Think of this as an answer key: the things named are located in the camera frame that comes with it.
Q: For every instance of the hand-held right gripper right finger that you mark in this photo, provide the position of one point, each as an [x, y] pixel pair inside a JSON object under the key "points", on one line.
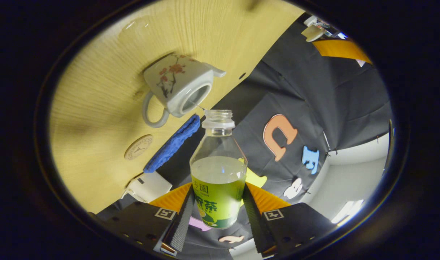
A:
{"points": [[257, 227]]}

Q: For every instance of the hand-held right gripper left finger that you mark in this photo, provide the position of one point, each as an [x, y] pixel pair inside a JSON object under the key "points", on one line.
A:
{"points": [[182, 224]]}

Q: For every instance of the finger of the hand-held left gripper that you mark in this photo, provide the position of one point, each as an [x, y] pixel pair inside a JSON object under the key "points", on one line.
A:
{"points": [[340, 50]]}

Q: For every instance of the green label water bottle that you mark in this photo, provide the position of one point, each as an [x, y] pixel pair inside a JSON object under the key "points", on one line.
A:
{"points": [[218, 180]]}

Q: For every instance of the round cork coaster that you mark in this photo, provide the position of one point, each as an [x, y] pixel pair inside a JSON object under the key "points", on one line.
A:
{"points": [[138, 147]]}

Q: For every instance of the white floral teacup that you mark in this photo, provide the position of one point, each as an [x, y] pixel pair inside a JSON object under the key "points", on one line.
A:
{"points": [[176, 83]]}

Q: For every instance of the white toaster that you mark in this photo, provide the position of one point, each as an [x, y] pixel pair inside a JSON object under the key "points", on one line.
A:
{"points": [[151, 186]]}

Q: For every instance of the blue towel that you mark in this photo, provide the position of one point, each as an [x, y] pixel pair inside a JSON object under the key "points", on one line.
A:
{"points": [[173, 144]]}

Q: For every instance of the ceiling light panel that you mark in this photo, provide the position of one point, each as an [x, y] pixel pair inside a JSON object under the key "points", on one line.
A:
{"points": [[346, 212]]}

